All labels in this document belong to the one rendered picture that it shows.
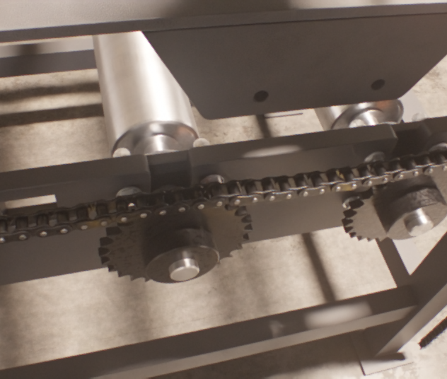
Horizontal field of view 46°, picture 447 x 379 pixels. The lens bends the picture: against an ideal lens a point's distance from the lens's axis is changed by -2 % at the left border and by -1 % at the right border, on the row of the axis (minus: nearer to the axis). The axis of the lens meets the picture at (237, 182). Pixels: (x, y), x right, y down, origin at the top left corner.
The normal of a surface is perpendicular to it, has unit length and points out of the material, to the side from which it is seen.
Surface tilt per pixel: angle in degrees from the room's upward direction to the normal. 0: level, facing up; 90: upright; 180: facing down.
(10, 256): 90
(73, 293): 0
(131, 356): 0
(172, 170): 90
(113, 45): 36
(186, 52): 90
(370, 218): 90
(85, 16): 0
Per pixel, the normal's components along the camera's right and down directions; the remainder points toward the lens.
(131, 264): 0.25, 0.79
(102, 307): 0.12, -0.59
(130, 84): -0.21, -0.51
